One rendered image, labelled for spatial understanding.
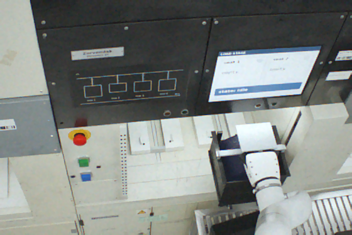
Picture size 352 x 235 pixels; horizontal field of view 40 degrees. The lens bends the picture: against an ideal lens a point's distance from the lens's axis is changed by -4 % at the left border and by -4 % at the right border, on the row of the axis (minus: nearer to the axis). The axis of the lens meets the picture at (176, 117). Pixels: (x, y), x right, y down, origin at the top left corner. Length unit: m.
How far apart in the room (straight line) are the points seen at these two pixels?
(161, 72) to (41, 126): 0.38
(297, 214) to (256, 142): 0.32
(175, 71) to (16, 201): 0.94
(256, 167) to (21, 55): 0.78
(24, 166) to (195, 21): 0.76
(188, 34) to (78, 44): 0.26
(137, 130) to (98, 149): 0.48
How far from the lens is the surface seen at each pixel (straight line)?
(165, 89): 1.34
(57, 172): 1.67
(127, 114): 1.42
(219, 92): 1.40
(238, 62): 1.31
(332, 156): 1.95
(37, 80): 1.28
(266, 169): 1.57
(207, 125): 2.07
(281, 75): 1.41
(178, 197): 1.95
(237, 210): 2.06
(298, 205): 1.41
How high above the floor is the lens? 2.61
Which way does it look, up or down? 55 degrees down
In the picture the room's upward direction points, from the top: 7 degrees clockwise
